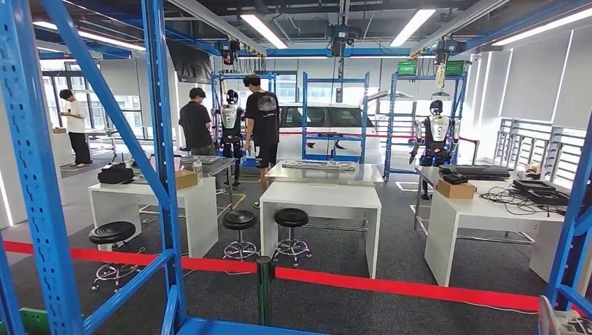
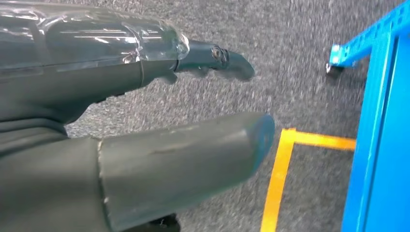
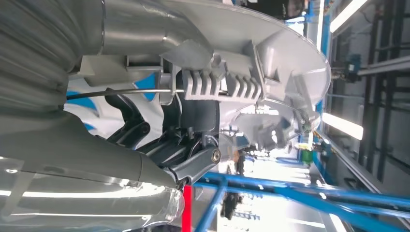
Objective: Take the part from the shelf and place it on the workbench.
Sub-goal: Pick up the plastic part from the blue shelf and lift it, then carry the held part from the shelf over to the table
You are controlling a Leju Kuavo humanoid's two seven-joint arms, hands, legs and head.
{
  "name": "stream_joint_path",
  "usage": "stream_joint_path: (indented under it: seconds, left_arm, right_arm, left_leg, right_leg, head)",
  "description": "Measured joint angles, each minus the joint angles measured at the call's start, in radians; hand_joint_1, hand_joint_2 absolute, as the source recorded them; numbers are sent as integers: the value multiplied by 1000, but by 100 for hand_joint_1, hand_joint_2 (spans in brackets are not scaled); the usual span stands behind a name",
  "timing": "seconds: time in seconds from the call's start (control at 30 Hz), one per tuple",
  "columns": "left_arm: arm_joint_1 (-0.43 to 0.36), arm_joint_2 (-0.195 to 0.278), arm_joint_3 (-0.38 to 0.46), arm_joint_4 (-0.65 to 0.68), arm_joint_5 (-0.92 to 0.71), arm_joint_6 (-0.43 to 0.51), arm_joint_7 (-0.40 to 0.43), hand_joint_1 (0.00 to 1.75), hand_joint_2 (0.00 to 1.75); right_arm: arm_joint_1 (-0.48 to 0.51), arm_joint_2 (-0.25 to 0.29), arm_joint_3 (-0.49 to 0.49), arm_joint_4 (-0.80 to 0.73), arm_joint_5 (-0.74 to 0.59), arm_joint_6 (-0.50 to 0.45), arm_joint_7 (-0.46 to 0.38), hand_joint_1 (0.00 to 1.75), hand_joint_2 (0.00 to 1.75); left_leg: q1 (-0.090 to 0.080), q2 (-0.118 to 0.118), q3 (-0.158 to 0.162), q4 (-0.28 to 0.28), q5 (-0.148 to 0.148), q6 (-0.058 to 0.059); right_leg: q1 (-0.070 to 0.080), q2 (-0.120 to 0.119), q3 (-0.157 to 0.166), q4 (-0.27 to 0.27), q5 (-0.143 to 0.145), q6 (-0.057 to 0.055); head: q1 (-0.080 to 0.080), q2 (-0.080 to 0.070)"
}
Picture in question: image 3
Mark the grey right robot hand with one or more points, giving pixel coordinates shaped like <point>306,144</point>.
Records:
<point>80,153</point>

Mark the ceiling light strip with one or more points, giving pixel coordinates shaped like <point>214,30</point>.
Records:
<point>347,12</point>
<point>342,125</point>

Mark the ceiling hoist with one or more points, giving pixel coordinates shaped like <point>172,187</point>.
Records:
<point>349,68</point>

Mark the green plastic crate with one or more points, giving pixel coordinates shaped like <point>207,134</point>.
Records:
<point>306,157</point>

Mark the red barrier belt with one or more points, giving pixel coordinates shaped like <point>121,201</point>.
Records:
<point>187,208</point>

